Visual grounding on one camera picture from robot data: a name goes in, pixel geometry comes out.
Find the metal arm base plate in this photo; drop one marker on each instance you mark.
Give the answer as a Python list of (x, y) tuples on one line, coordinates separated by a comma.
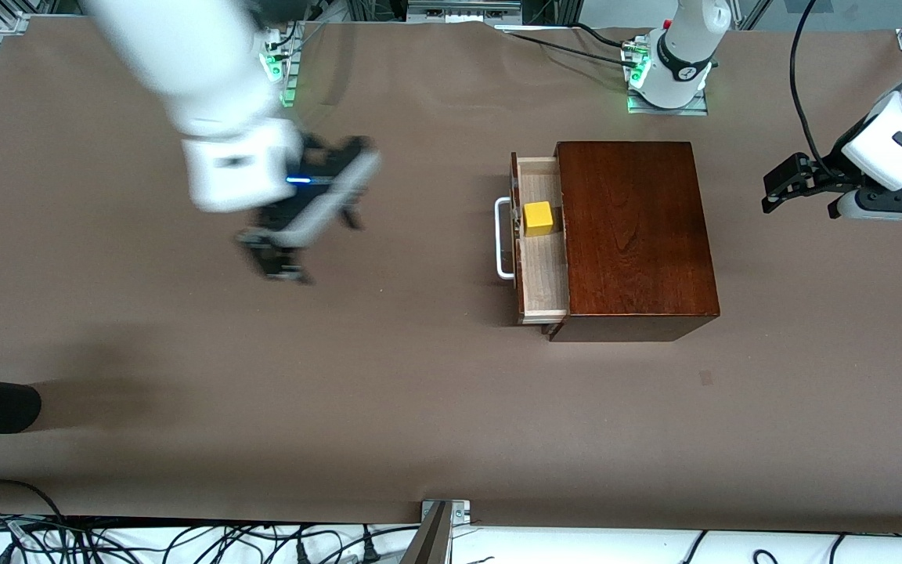
[(289, 86), (670, 110)]

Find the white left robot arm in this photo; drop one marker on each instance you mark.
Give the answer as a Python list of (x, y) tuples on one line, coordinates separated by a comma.
[(686, 47)]

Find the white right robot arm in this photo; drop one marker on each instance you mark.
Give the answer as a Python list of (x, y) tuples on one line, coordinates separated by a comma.
[(200, 78)]

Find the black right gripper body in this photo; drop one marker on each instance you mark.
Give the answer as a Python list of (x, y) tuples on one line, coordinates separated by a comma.
[(327, 156)]

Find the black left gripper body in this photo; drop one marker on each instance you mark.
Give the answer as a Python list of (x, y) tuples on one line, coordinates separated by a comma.
[(825, 173)]

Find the brown paper table cover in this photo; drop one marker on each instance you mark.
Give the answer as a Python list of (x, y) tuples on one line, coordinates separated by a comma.
[(420, 392)]

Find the aluminium profile with bracket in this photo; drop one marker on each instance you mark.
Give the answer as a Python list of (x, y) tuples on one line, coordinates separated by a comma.
[(434, 540)]

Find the grey equipment box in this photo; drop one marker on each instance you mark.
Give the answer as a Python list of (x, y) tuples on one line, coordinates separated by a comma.
[(463, 9)]

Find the yellow cube block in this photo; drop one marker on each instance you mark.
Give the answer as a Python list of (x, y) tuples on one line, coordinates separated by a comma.
[(537, 219)]

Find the dark brown wooden cabinet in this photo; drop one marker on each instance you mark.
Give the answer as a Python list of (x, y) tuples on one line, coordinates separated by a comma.
[(639, 251)]

